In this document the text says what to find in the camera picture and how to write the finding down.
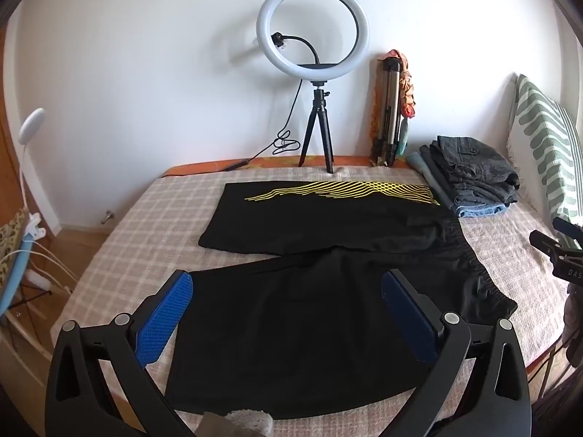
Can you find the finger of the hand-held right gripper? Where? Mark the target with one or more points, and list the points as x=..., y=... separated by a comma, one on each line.
x=567, y=226
x=546, y=243

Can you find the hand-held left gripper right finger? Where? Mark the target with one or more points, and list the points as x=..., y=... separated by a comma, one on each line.
x=410, y=323

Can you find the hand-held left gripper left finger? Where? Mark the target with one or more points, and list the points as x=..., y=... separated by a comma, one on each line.
x=164, y=318

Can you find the black pants with yellow print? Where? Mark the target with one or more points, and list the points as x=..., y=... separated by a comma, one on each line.
x=319, y=305

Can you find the folded blue jeans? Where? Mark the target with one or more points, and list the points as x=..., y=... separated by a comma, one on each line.
x=478, y=210

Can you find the green striped pillow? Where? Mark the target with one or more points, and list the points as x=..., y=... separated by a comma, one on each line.
x=542, y=145

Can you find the beige checkered blanket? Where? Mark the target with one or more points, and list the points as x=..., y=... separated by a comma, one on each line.
x=136, y=236

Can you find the stack of folded jeans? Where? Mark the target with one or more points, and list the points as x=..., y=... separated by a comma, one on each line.
x=473, y=164

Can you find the metal door stopper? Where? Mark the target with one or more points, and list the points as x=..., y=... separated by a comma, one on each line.
x=108, y=216

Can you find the white power strip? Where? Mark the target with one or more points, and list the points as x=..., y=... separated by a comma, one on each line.
x=37, y=278

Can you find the folded teal cloth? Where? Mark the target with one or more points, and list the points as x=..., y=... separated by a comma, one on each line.
x=421, y=164

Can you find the orange bed sheet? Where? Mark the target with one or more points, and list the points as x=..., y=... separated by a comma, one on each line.
x=191, y=169

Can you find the light blue ironing board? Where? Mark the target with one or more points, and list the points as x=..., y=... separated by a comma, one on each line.
x=13, y=273

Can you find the leopard print cloth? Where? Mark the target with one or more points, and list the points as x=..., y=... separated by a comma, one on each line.
x=11, y=232

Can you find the orange floral scarf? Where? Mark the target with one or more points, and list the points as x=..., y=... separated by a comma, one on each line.
x=406, y=95

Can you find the small black tripod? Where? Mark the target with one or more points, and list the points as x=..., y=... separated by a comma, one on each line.
x=324, y=136

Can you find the folded silver tripod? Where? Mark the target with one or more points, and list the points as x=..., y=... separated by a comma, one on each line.
x=387, y=114

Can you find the wooden door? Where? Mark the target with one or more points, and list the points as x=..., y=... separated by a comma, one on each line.
x=7, y=145

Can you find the white clip lamp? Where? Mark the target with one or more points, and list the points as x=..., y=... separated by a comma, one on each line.
x=32, y=123

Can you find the black gooseneck phone holder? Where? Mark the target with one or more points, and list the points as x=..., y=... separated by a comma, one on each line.
x=304, y=42

